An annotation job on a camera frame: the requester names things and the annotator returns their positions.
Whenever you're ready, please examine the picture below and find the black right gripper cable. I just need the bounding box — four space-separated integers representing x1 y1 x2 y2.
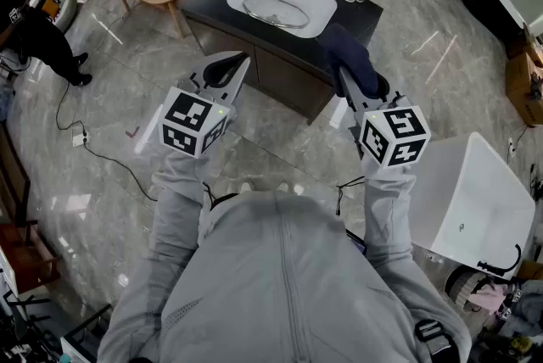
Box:
334 176 367 218

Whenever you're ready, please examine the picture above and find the person's grey jacket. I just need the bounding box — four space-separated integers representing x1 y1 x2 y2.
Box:
97 187 473 363

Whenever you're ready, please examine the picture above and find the black top vanity cabinet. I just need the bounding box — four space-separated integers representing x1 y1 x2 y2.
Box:
176 0 385 126

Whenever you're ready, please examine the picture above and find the person's left forearm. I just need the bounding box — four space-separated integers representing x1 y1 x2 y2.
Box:
148 147 216 260

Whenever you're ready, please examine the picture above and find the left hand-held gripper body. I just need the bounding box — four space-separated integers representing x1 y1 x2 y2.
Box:
159 75 237 159

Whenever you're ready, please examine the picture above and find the cardboard box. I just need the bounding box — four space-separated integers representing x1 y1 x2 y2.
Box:
504 42 543 127

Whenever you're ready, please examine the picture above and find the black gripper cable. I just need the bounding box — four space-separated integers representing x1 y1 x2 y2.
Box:
334 176 367 218
202 181 239 212

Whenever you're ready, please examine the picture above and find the pink cloth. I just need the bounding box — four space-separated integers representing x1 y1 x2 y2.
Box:
467 282 509 314

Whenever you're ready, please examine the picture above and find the dark wooden shelf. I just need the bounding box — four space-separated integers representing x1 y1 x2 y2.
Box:
0 121 63 295

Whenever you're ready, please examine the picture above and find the black floor cable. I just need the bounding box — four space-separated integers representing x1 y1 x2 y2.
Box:
55 81 159 202

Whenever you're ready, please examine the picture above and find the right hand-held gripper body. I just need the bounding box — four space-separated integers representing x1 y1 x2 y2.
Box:
348 92 432 170

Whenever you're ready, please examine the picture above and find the person's right forearm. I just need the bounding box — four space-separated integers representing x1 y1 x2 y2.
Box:
361 164 420 265

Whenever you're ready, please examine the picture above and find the person's right shoe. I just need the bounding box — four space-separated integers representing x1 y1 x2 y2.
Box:
275 180 305 197

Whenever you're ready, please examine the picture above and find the white rectangular bathtub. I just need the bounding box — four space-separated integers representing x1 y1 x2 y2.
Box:
408 131 537 280

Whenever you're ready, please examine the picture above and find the black strap buckle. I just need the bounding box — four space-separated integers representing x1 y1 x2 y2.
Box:
414 318 457 359

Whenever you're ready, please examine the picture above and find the black bathtub faucet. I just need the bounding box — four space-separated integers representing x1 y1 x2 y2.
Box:
476 243 523 276

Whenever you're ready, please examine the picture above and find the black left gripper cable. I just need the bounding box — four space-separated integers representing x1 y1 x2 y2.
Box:
202 181 239 212

